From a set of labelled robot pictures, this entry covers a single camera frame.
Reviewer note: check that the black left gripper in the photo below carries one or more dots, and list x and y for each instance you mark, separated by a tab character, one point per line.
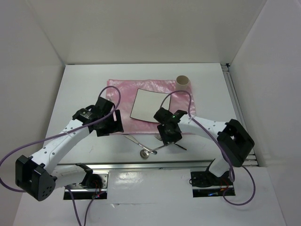
105	132

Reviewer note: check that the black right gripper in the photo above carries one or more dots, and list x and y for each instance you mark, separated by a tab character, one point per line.
165	138

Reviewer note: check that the silver fork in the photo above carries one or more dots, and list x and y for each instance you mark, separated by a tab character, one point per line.
158	137

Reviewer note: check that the white square plate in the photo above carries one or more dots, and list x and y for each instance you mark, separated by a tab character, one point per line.
146	104

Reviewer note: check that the pink rose satin cloth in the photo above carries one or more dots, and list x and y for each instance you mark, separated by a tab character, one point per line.
126	93

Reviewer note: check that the beige paper cup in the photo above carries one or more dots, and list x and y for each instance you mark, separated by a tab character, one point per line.
182	82

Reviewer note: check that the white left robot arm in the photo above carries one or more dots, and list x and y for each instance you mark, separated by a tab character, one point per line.
38	174

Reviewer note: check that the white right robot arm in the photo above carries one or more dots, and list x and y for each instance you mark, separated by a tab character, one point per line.
231	137

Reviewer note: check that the silver table knife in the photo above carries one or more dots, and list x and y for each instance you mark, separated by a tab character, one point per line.
130	137

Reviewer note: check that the silver spoon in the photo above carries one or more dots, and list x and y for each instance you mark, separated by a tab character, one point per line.
145	152

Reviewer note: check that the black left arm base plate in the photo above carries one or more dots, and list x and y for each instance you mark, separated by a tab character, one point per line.
93	187

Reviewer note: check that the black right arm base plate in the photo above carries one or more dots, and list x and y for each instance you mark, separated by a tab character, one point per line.
206	184

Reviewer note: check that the aluminium right side rail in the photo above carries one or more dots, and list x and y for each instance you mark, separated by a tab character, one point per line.
251	160

